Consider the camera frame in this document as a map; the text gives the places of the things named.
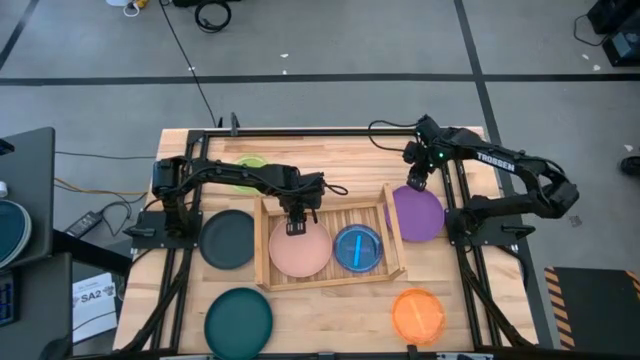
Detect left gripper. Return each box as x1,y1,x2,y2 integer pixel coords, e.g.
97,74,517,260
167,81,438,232
277,189,326,236

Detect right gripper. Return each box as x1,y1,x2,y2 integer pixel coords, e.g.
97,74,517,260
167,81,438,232
402,138,442,193

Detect pink plate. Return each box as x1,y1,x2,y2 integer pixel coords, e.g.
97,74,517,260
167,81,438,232
268,217,334,279

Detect purple plate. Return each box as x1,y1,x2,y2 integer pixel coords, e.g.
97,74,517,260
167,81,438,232
383,184,446,244

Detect blue transparent plate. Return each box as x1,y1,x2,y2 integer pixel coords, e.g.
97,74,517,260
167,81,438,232
333,223,385,274

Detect dark grey plate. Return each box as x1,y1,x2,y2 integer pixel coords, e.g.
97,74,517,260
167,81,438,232
198,209,256,271

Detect green transparent plate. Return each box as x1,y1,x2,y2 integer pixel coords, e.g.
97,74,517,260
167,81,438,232
232,153,270,196

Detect teal plate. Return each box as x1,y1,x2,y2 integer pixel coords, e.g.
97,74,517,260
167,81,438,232
203,287,274,360
0,199,29,264

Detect orange transparent plate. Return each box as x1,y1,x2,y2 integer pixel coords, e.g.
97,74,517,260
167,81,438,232
391,287,447,346

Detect wooden slatted shelf rack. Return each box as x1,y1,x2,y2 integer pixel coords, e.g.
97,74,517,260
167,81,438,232
253,182,408,293

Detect black power adapter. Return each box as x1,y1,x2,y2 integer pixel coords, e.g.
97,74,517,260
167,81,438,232
64,210,104,239

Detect black mat hazard stripes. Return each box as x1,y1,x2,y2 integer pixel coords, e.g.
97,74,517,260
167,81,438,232
543,266,640,351

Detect white SA2 paper sheet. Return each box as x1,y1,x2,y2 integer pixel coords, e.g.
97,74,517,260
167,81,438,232
72,272,119,344

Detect black equipment case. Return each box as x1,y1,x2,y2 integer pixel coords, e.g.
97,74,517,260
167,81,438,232
587,0,640,69

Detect black side table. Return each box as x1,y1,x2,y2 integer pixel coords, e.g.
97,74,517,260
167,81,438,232
0,252,74,360

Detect grey side desk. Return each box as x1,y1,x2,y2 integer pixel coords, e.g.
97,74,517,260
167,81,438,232
0,126,56,271

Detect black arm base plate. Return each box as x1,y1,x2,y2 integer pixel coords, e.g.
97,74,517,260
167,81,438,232
123,209,204,250
446,207,536,247

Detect black aluminium table frame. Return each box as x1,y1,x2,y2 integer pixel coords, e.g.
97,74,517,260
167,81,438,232
114,127,539,360

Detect black sleeved cable bundle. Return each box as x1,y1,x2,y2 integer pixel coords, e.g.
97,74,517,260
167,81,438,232
122,247,194,354
457,244,531,349

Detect yellow cable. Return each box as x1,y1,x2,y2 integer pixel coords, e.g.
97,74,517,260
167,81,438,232
53,177,149,197

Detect grey cable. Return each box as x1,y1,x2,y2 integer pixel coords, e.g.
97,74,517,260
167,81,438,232
54,151,157,161

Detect coiled black cable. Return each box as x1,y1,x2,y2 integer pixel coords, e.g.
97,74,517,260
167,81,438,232
193,0,233,34

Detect thin black floor cable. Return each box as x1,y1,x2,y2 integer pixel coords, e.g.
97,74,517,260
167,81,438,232
158,0,220,129

